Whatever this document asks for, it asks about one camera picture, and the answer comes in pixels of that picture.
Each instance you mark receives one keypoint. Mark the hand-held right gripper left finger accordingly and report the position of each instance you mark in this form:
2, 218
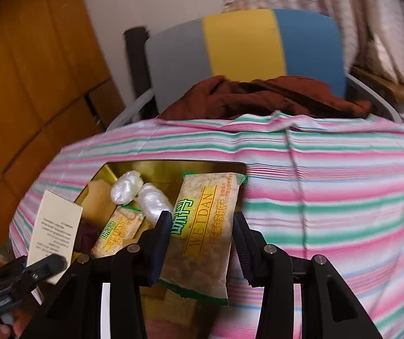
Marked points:
161, 240

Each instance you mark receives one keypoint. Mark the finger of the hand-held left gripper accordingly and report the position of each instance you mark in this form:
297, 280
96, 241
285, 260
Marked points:
50, 266

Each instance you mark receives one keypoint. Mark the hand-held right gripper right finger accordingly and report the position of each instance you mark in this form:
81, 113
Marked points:
242, 243

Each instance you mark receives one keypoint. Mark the beige cardboard box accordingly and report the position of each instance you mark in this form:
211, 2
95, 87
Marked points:
53, 229

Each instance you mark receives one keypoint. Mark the yellow green cracker packet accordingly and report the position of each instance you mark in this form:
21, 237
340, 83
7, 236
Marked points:
202, 226
117, 233

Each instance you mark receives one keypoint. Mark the gold tin box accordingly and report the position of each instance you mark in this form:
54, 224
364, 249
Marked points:
152, 168

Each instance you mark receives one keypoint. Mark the small brown sponge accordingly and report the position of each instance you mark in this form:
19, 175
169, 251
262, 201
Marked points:
97, 194

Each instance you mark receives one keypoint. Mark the person's left hand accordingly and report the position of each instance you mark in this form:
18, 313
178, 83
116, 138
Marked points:
11, 325

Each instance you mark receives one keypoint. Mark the striped tablecloth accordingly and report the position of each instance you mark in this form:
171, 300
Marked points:
329, 183

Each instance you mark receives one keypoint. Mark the brown jacket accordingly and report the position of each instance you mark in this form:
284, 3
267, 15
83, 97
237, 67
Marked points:
258, 95

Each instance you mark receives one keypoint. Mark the wooden cabinet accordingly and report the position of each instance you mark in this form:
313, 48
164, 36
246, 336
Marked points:
28, 95

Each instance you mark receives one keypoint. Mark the black rolled mat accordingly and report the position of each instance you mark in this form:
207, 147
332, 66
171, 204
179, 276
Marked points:
136, 63

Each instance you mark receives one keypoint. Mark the grey yellow blue chair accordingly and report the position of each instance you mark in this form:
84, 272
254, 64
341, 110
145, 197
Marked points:
240, 42

